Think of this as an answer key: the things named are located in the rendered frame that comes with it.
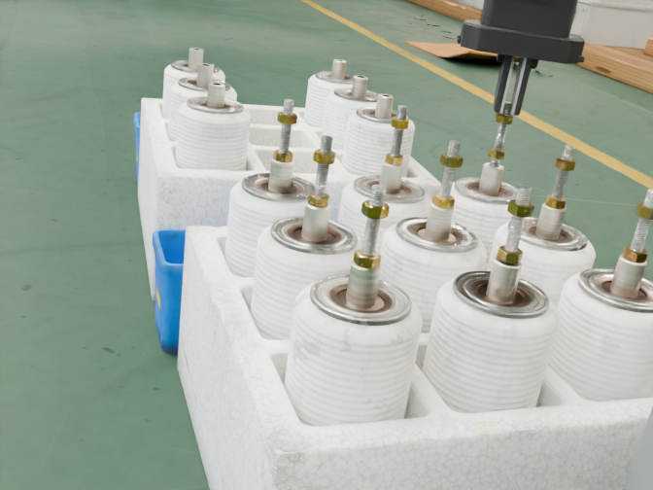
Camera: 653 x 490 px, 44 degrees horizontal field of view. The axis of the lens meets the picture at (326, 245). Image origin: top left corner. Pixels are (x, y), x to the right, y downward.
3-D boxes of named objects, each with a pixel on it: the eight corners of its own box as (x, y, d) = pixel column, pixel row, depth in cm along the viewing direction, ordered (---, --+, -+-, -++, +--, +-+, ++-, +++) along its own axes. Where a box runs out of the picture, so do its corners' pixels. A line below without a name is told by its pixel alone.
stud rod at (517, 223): (513, 279, 62) (535, 189, 59) (503, 281, 62) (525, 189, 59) (504, 274, 63) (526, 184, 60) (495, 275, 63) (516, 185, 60)
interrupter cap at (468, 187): (522, 212, 83) (523, 205, 83) (450, 197, 85) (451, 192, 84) (523, 191, 90) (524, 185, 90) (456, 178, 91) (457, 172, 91)
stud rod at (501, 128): (489, 169, 87) (503, 100, 84) (498, 171, 87) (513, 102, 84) (487, 171, 86) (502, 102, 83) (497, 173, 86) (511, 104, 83)
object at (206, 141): (234, 220, 119) (245, 99, 112) (245, 246, 110) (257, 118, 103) (168, 218, 116) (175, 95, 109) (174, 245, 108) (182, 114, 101)
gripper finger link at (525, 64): (511, 116, 82) (525, 55, 80) (508, 109, 85) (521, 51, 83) (527, 119, 82) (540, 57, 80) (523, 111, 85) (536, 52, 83)
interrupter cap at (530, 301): (561, 326, 60) (563, 318, 60) (463, 318, 59) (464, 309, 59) (531, 282, 67) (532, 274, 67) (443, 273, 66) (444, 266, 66)
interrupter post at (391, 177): (383, 197, 82) (388, 166, 81) (373, 189, 84) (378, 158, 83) (403, 196, 83) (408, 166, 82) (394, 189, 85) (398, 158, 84)
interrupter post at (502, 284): (518, 307, 62) (528, 268, 61) (488, 304, 62) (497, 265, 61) (509, 293, 64) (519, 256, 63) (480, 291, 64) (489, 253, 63)
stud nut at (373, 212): (391, 220, 56) (393, 208, 56) (368, 220, 55) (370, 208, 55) (379, 209, 58) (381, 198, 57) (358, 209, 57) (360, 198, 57)
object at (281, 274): (257, 448, 71) (278, 262, 64) (229, 387, 79) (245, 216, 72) (356, 435, 74) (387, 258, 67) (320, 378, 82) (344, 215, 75)
